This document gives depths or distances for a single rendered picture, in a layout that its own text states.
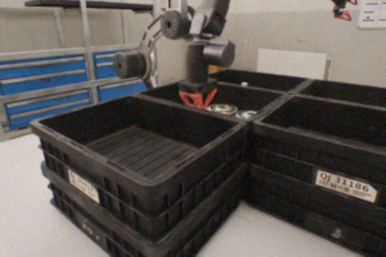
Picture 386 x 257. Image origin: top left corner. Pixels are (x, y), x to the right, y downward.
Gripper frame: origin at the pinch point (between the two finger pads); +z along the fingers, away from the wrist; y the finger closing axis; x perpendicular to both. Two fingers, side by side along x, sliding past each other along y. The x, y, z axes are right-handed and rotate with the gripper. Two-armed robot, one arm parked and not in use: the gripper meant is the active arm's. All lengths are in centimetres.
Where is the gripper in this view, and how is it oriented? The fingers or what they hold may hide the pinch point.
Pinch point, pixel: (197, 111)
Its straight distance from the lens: 73.7
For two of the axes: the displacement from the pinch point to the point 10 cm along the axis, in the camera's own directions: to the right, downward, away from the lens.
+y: 6.2, -2.8, 7.3
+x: -7.8, -2.4, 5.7
